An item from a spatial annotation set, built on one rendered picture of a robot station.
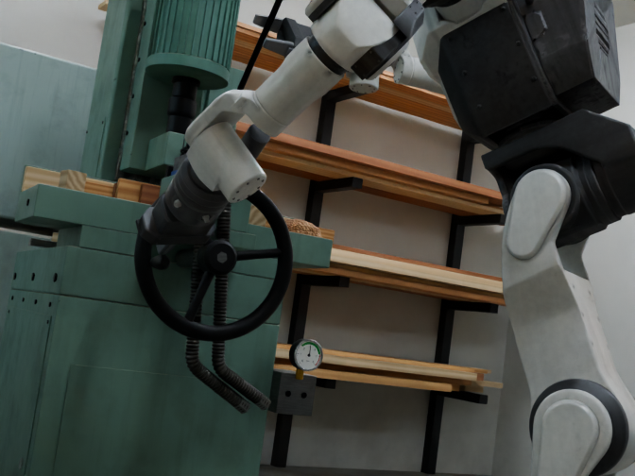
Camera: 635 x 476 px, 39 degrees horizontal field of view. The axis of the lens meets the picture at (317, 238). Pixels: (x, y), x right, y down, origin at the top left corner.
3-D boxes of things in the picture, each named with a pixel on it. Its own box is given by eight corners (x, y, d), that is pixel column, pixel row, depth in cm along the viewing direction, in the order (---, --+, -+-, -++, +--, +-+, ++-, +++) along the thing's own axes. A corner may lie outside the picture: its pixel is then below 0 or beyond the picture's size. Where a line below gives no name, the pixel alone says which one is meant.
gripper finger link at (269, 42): (266, 34, 183) (294, 42, 185) (261, 48, 184) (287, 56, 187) (268, 38, 182) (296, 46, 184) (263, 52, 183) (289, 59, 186)
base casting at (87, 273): (57, 294, 160) (65, 244, 160) (8, 288, 211) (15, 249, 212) (282, 325, 179) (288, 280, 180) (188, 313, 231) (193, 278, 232)
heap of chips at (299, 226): (289, 231, 182) (292, 213, 182) (262, 234, 194) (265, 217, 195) (328, 239, 186) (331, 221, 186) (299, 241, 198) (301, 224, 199)
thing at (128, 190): (115, 205, 177) (120, 178, 177) (113, 205, 178) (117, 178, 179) (214, 224, 186) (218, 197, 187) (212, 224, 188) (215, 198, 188)
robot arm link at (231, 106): (209, 187, 124) (274, 125, 119) (174, 138, 126) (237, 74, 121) (232, 186, 130) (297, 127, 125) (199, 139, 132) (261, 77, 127)
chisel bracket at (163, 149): (162, 171, 181) (168, 130, 182) (143, 178, 194) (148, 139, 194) (197, 178, 184) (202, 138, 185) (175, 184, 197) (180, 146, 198)
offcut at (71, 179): (57, 190, 166) (60, 170, 166) (76, 194, 168) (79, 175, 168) (64, 189, 163) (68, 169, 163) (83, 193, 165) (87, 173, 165)
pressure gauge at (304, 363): (291, 379, 173) (297, 337, 174) (283, 377, 176) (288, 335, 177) (319, 382, 176) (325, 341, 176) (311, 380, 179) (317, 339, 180)
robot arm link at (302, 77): (296, 144, 120) (401, 45, 113) (242, 88, 119) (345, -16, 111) (310, 124, 130) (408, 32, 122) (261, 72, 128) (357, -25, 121)
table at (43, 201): (41, 212, 150) (46, 177, 150) (12, 221, 177) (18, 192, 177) (353, 268, 176) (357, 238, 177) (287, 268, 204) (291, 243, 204)
